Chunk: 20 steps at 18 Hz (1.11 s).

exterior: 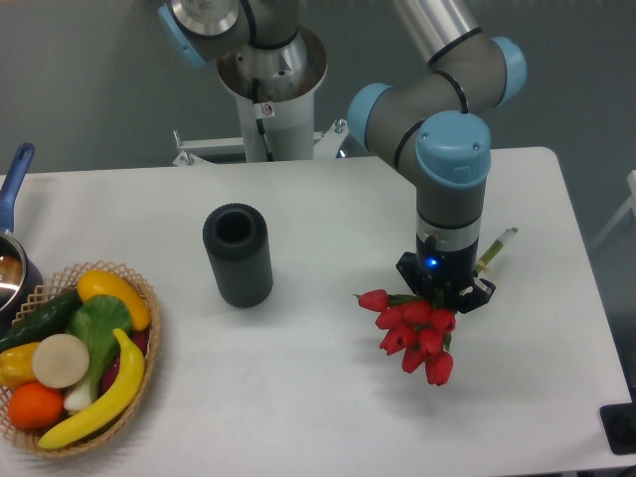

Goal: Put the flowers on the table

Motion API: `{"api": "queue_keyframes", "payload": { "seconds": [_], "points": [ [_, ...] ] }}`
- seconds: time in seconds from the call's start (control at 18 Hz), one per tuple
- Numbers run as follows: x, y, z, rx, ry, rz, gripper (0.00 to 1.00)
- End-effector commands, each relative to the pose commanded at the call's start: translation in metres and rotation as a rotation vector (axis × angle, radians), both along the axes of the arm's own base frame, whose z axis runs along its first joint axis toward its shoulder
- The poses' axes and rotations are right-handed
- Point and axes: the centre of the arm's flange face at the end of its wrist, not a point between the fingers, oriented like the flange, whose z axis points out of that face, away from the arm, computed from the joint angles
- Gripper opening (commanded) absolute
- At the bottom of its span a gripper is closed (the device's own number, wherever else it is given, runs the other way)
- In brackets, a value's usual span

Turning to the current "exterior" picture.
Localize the green bok choy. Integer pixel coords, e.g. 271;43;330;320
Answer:
64;294;131;414

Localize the yellow banana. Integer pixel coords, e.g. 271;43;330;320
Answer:
38;329;145;450

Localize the dark grey ribbed vase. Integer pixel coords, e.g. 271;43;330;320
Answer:
203;203;273;308

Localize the woven wicker basket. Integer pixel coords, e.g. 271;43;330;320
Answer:
1;260;161;458

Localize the purple eggplant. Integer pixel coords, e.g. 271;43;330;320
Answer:
100;329;150;397

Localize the blue handled saucepan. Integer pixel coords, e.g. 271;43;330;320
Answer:
1;143;43;337

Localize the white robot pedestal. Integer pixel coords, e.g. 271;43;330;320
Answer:
173;26;349;166

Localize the yellow bell pepper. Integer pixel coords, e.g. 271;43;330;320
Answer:
0;342;40;390

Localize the orange fruit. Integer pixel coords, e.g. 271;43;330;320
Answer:
7;382;64;430

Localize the black device at edge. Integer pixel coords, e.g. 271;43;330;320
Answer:
599;402;635;455

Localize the white frame at right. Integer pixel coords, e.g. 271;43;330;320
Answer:
591;170;635;250

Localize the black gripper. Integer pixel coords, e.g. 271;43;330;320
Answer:
396;236;496;314

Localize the green cucumber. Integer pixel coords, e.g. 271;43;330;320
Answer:
1;289;82;352

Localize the red tulip bouquet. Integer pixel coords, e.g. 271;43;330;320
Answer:
353;227;519;387

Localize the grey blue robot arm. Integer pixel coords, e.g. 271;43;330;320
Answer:
159;1;527;313

